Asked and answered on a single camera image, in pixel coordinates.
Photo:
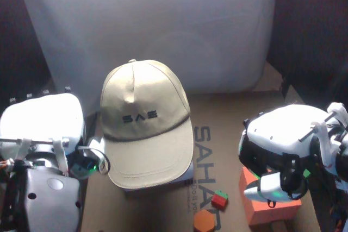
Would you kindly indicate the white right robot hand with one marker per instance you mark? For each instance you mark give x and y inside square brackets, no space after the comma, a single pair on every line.
[282,128]

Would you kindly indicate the beige baseball cap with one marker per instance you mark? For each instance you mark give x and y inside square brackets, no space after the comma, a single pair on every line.
[146,139]

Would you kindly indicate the small green cube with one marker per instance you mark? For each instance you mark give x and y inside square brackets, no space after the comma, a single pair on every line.
[307,173]

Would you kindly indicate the large orange-red block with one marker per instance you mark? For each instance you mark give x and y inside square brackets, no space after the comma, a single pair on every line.
[261,213]

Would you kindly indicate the red and green block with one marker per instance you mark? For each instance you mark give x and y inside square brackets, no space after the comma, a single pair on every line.
[219,200]

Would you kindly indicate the white mannequin head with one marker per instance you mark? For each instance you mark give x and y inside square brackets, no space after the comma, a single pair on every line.
[186,176]

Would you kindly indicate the orange hexagon block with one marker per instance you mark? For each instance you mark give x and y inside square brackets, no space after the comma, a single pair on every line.
[205,222]

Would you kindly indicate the brown cardboard box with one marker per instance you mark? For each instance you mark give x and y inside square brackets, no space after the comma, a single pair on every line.
[163,210]

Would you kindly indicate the white cloth backdrop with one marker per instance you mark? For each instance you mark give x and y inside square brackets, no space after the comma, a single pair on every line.
[149,20]

